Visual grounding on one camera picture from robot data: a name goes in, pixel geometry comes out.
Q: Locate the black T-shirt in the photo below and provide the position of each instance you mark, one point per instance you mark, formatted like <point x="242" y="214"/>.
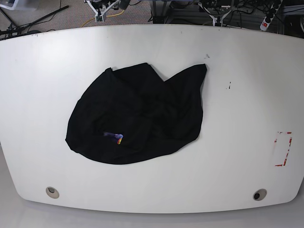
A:
<point x="131" y="115"/>

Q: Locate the red tape rectangle marking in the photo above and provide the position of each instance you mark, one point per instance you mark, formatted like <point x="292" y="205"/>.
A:
<point x="282" y="146"/>

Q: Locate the white power strip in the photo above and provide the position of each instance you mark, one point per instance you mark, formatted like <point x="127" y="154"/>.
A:
<point x="270" y="15"/>

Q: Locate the black tripod stand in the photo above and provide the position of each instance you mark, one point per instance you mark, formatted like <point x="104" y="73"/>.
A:
<point x="15" y="30"/>

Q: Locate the metal frame base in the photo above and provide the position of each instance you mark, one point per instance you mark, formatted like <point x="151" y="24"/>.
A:
<point x="178" y="12"/>

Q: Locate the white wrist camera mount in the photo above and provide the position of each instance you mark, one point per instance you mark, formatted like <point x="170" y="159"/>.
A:
<point x="101" y="7"/>
<point x="217" y="9"/>

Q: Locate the left table cable grommet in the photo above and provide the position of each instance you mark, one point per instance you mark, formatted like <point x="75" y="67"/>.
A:
<point x="52" y="192"/>

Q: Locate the table cable grommet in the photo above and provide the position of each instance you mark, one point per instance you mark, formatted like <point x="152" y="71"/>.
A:
<point x="259" y="194"/>
<point x="52" y="192"/>

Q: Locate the right table cable grommet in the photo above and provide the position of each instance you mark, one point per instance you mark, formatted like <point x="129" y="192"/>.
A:
<point x="259" y="194"/>

